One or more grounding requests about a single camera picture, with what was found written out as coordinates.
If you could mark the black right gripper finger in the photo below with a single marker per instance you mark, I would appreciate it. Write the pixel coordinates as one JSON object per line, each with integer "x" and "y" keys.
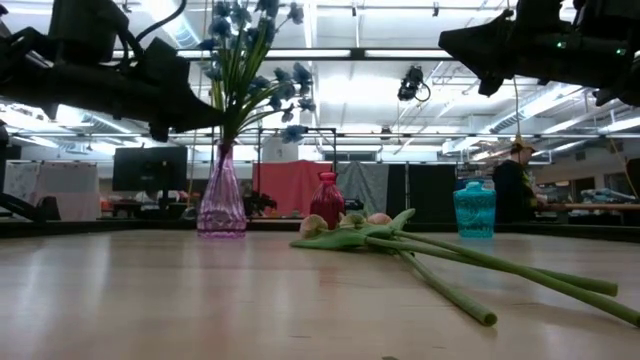
{"x": 491, "y": 86}
{"x": 482, "y": 45}

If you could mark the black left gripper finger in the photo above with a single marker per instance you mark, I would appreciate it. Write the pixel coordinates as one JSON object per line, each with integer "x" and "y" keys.
{"x": 165, "y": 131}
{"x": 175, "y": 85}

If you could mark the blue artificial flower bunch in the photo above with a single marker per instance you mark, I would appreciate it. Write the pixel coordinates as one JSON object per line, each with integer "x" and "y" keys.
{"x": 235, "y": 80}

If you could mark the purple glass vase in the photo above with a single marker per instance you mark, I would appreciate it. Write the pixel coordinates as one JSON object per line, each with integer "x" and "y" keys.
{"x": 221, "y": 200}

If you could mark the pink artificial tulip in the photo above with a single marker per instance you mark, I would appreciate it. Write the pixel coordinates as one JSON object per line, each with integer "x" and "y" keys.
{"x": 380, "y": 218}
{"x": 352, "y": 220}
{"x": 312, "y": 225}

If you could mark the red glass vase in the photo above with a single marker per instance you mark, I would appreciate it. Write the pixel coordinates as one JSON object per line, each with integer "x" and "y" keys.
{"x": 326, "y": 200}

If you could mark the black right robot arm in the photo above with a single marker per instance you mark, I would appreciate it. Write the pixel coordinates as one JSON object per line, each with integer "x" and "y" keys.
{"x": 620, "y": 75}

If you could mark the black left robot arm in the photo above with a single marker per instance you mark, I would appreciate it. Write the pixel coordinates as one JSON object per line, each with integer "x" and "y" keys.
{"x": 20, "y": 65}

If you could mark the teal glass vase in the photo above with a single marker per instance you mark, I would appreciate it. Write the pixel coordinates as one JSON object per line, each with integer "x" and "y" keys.
{"x": 475, "y": 215}

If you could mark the black computer monitor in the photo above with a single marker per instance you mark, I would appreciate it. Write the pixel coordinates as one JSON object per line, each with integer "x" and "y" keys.
{"x": 150, "y": 167}

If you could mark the white board panel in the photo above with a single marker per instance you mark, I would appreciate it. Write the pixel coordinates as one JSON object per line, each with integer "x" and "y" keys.
{"x": 65, "y": 185}

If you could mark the person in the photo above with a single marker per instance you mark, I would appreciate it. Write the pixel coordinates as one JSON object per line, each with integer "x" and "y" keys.
{"x": 510, "y": 190}

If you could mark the white cylindrical tank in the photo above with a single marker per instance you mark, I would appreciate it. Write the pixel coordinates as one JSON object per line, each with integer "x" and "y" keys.
{"x": 280, "y": 152}

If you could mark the dark potted plant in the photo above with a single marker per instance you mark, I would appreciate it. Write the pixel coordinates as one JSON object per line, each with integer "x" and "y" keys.
{"x": 260, "y": 202}

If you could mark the black partition panel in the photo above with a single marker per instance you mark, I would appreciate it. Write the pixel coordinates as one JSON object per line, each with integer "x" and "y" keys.
{"x": 430, "y": 192}

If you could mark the overhead light bar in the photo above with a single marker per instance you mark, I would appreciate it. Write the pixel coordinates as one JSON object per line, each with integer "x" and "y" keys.
{"x": 357, "y": 54}

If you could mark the red hanging cloth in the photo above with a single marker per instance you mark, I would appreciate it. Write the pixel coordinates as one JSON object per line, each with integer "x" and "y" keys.
{"x": 290, "y": 185}

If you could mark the blue gray bundle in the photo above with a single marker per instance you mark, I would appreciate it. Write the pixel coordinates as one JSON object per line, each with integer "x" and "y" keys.
{"x": 607, "y": 195}

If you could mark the wooden workbench top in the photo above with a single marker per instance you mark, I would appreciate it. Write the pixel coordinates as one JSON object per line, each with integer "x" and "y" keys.
{"x": 610, "y": 206}

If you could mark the gray hanging cloth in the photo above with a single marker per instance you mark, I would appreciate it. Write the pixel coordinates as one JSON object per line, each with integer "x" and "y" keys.
{"x": 365, "y": 185}

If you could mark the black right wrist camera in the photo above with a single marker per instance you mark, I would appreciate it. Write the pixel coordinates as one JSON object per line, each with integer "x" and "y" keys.
{"x": 545, "y": 17}

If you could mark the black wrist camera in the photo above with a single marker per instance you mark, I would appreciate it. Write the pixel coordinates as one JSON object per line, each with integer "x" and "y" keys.
{"x": 87, "y": 30}
{"x": 545, "y": 17}

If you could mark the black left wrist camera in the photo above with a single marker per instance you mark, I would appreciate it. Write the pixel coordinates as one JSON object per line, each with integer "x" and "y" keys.
{"x": 87, "y": 30}

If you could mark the black ceiling camera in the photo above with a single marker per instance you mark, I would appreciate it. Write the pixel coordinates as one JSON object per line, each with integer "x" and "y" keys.
{"x": 411, "y": 82}

